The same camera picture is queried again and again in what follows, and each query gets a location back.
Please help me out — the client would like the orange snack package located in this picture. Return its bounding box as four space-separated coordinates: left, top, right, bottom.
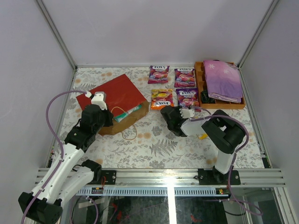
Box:
150 89 174 110

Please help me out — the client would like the purple candy bag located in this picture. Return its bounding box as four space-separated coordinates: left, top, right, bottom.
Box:
176 88 199 109
148 65 170 84
174 68 195 88

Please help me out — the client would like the green snack package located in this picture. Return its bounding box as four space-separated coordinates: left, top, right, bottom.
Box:
111 105 142 122

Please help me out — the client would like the red paper bag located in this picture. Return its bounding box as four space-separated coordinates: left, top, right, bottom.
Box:
77 74 149 136

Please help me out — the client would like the yellow snack bar packet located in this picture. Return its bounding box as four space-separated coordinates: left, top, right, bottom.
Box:
198 133 208 140

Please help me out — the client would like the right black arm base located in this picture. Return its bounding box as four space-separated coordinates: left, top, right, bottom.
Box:
198 167 241 185

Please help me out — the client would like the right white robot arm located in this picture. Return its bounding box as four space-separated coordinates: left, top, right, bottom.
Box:
160 105 249 184

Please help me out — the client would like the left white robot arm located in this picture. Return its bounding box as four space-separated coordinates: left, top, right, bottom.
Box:
18 104 113 224

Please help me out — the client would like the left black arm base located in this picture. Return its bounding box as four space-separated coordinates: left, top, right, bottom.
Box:
89 170 117 185

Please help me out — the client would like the black item in tray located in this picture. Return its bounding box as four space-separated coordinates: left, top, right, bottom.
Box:
200 90 215 104

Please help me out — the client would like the floral table mat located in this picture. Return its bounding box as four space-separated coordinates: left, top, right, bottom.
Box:
59 66 264 169

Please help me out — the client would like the wooden compartment tray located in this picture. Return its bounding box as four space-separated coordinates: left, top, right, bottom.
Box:
194 62 246 110

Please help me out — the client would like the purple star cloth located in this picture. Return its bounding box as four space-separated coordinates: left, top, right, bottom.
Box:
204 60 243 103

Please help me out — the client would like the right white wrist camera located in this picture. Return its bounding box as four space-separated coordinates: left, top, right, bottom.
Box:
179 108 195 119

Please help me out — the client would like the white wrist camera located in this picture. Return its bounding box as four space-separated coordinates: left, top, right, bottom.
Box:
179 108 195 119
85 91 108 110

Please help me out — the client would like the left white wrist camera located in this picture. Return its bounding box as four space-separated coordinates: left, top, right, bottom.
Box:
85 91 108 110

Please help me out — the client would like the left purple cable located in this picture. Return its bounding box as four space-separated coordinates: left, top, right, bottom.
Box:
20 90 99 224

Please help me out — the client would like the blue slotted cable duct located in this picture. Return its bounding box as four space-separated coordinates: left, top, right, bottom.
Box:
76 187 229 197

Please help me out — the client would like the aluminium front rail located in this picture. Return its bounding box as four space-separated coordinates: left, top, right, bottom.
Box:
35 167 287 187

